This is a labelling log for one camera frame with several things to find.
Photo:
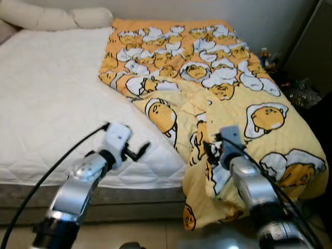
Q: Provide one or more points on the yellow egg print quilt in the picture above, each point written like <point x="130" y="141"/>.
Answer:
<point x="223" y="67"/>

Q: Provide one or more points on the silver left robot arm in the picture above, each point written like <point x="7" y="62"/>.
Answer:
<point x="78" y="187"/>

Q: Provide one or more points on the grey robot leg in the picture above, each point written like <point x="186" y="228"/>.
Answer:
<point x="130" y="245"/>

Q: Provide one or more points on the white quilted mattress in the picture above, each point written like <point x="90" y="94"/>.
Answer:
<point x="52" y="104"/>

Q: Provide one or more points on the crumpled clear plastic bag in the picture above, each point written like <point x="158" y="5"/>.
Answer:
<point x="303" y="94"/>

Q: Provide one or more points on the small blue figurine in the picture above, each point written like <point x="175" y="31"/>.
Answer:
<point x="266" y="58"/>

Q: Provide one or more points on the dark wardrobe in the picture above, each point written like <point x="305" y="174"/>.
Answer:
<point x="311" y="52"/>

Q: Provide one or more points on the beige bolster pillow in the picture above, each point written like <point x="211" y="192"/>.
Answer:
<point x="52" y="15"/>

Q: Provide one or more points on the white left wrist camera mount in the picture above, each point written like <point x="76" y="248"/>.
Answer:
<point x="116" y="137"/>

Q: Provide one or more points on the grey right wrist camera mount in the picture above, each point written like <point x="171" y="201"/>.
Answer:
<point x="232" y="142"/>

